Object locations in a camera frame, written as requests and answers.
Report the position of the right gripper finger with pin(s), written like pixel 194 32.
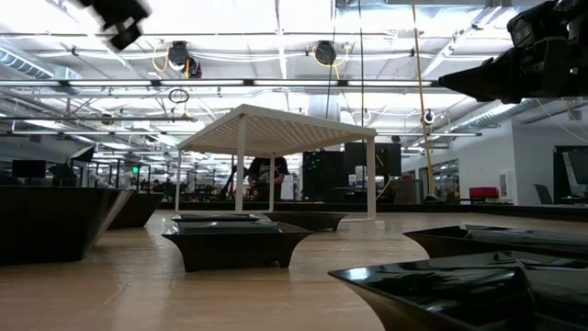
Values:
pixel 491 78

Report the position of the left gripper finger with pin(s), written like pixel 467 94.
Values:
pixel 125 37

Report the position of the black small square mini plate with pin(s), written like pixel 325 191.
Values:
pixel 216 217
pixel 234 250
pixel 305 221
pixel 459 299
pixel 459 241

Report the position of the black flared square mini plate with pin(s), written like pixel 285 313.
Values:
pixel 46 225
pixel 142 209

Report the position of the small white ceiling reel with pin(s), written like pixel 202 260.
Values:
pixel 429 117

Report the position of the long ceiling light strip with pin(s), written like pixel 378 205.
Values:
pixel 206 83

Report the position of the large black monitor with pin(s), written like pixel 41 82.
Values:
pixel 562 174

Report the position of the red bin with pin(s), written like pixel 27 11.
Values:
pixel 483 193

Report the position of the tilted dark screen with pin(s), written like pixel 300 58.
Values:
pixel 83 154

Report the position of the grey office chair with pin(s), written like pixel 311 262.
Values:
pixel 544 195

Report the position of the green exit sign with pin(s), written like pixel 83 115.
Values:
pixel 135 169

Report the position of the dark monitor back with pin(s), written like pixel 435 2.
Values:
pixel 62 174

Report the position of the tall black cabinet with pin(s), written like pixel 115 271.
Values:
pixel 356 156

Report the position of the small black monitor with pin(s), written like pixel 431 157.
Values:
pixel 28 169

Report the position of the white perforated metal shelf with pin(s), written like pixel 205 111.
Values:
pixel 275 133

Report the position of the black cabinet green lights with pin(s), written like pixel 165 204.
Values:
pixel 321 179

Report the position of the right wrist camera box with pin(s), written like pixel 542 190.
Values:
pixel 530 27

